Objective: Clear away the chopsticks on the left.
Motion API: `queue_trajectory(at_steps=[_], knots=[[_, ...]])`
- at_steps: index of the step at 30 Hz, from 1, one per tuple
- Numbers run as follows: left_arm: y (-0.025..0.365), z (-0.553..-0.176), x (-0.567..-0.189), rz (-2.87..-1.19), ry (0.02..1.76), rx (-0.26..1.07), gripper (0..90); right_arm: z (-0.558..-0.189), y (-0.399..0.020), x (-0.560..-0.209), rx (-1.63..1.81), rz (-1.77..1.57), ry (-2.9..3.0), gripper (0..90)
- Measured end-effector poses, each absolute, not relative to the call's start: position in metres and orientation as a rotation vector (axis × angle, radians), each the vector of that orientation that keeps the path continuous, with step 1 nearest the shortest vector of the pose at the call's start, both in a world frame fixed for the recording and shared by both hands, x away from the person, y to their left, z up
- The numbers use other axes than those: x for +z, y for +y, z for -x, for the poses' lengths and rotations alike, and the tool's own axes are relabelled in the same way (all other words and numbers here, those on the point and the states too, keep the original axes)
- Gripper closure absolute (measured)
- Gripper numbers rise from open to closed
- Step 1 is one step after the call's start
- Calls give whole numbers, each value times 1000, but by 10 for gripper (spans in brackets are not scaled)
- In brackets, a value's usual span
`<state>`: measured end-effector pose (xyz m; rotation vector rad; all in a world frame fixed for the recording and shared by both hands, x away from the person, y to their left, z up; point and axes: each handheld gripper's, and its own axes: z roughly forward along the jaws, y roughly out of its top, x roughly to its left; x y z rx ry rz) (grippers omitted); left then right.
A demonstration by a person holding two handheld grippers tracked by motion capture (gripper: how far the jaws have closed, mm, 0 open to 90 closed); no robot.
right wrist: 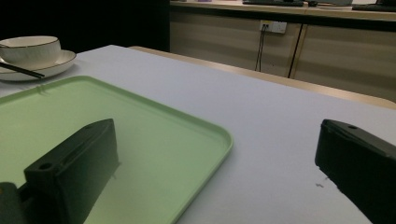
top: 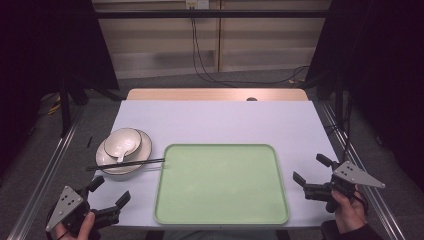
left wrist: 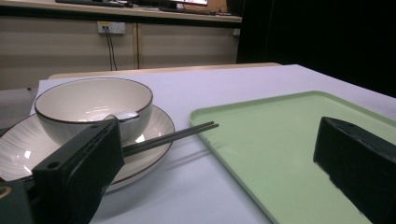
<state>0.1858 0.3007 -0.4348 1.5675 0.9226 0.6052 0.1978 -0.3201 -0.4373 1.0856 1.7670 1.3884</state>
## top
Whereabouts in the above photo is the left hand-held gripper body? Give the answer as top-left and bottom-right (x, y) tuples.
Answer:
(45, 185), (120, 235)

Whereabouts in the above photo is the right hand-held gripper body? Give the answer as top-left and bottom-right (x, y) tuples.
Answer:
(303, 160), (387, 214)

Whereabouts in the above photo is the person's left hand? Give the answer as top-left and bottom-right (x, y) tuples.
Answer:
(54, 213), (97, 240)

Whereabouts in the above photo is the person's right hand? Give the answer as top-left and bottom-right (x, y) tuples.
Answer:
(331, 188), (368, 234)

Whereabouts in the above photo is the black chopstick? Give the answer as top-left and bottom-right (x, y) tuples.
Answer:
(86, 157), (166, 172)
(86, 158), (166, 172)

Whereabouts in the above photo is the white ceramic spoon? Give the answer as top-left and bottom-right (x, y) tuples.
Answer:
(115, 138), (141, 164)

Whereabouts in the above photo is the white bowl with dark rim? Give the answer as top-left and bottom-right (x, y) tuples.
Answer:
(103, 127), (143, 159)

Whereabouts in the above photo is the white plate with dark rim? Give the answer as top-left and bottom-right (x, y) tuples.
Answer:
(95, 129), (153, 176)

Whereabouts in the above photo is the light green tray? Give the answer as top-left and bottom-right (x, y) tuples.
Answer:
(153, 143), (290, 226)

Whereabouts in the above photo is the white table mat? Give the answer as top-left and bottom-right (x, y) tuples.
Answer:
(87, 99), (340, 230)

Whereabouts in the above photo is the black curtain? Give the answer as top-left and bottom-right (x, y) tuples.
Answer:
(0, 0), (120, 174)
(304, 0), (424, 193)

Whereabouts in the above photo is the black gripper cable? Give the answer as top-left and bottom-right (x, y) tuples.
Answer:
(352, 193), (370, 216)

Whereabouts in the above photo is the metal floor rail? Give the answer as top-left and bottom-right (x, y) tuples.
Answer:
(320, 102), (407, 240)
(6, 105), (86, 240)

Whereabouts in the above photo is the black stand post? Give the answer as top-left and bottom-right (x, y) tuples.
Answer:
(59, 77), (72, 138)

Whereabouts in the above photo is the yellow floor cable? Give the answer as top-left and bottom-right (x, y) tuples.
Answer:
(46, 94), (63, 116)

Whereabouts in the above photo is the black wall cable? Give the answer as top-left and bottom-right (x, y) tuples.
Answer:
(189, 6), (310, 86)

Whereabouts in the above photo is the black horizontal frame bar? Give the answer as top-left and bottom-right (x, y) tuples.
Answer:
(94, 9), (330, 20)

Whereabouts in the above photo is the white wall socket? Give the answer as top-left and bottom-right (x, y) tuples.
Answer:
(185, 0), (210, 10)

